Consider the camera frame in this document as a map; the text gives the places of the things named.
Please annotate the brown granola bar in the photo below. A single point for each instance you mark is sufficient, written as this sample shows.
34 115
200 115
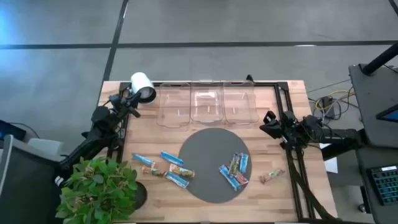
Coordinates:
272 175
152 171
182 171

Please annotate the green leafy plant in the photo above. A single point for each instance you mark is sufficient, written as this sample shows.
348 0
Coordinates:
96 189

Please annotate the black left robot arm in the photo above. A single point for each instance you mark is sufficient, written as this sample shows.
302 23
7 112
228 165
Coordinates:
99 124

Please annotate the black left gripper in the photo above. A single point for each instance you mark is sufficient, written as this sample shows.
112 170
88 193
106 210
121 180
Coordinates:
124 107

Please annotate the black pole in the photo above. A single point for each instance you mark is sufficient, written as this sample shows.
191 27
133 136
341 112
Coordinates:
381 59

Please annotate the white paper sheet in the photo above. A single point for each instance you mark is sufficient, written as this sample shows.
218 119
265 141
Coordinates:
332 165

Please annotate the black tablet screen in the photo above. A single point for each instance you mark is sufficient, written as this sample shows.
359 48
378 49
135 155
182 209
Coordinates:
390 115

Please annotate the black plant pot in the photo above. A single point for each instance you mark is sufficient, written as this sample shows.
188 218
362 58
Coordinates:
141 194

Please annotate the clear plastic bin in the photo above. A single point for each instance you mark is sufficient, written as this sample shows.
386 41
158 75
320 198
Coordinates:
173 105
206 102
240 102

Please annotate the black desk top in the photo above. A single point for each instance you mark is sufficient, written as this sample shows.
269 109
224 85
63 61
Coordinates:
373 102

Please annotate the small black camera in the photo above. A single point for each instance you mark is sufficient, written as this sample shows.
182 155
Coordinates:
249 77

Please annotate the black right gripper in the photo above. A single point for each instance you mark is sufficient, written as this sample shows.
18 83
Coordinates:
277 131

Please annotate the black stand beam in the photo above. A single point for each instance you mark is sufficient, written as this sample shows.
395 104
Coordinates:
339 152

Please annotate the black power adapter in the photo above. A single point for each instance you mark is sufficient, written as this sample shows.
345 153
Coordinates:
327 104

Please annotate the black aluminium frame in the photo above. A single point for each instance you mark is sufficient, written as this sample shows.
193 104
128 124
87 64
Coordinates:
281 86

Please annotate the black electronic box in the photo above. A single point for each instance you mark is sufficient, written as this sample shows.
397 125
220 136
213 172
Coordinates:
11 129

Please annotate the dark grey desk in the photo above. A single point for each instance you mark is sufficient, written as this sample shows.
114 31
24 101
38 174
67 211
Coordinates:
368 158

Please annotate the light grey box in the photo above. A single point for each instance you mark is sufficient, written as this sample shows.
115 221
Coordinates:
43 146

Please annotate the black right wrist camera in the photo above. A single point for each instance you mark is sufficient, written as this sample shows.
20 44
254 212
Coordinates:
270 117

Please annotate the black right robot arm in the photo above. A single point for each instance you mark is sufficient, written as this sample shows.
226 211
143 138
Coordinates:
311 124

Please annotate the grey round mat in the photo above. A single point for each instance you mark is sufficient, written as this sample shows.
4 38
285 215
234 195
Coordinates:
208 161

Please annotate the white cylinder lamp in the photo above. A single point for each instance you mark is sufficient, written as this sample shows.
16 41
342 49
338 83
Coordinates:
141 84

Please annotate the caster wheel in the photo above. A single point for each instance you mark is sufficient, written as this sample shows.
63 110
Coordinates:
361 208

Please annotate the backlit black keyboard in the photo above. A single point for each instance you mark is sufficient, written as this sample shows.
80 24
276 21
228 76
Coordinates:
385 185

